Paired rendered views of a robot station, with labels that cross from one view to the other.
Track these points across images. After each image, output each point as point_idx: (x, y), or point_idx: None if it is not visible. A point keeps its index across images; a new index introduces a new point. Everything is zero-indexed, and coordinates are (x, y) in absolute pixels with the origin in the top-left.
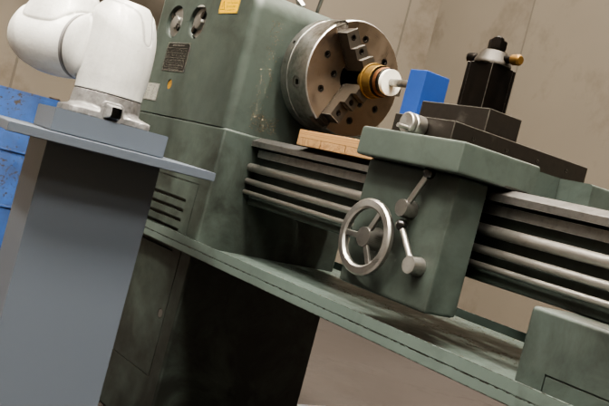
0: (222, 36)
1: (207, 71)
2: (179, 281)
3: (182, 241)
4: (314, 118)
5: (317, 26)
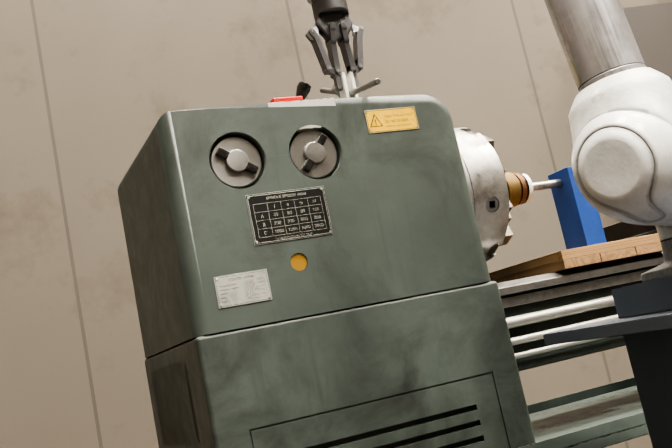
0: (404, 164)
1: (401, 217)
2: None
3: (553, 447)
4: (500, 244)
5: (457, 138)
